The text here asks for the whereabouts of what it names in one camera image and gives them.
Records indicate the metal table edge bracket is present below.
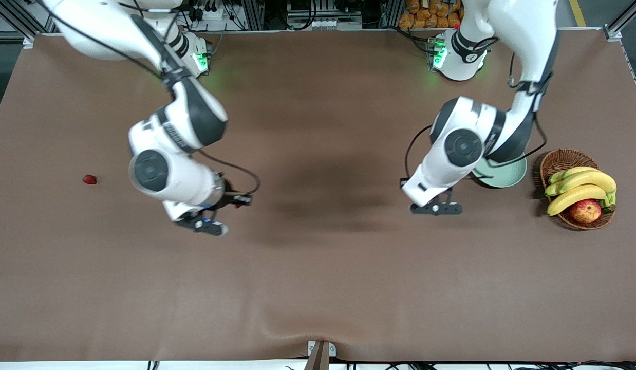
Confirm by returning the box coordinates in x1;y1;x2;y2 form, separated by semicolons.
304;340;337;370

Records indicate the brown table cover sheet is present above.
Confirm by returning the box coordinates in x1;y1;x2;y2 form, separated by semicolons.
0;29;636;363

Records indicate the brown wicker basket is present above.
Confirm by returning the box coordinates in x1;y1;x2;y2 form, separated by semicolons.
540;149;616;231

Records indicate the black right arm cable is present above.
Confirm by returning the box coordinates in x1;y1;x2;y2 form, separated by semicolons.
41;0;261;198

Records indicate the small greenish yellow banana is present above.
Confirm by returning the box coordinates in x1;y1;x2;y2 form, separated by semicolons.
548;166;601;184

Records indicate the white power strip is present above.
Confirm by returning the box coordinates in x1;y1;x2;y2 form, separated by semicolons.
187;0;226;24

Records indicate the orange packaged snack pile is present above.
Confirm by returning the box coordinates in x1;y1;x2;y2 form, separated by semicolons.
398;0;465;29

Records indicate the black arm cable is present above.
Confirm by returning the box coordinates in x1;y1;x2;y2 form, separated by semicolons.
41;0;261;198
404;36;548;180

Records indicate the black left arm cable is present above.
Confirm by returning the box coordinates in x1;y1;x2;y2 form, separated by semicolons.
404;36;548;180

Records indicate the pale green round plate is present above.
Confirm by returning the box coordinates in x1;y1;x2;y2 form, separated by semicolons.
472;153;528;189

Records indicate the aluminium frame strut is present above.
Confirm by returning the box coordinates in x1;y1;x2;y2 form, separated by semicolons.
603;0;636;39
0;0;57;35

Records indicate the aluminium frame post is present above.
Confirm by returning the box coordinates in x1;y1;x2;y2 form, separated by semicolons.
379;0;404;29
242;0;266;30

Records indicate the red apple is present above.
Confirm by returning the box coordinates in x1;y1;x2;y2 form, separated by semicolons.
569;199;602;224

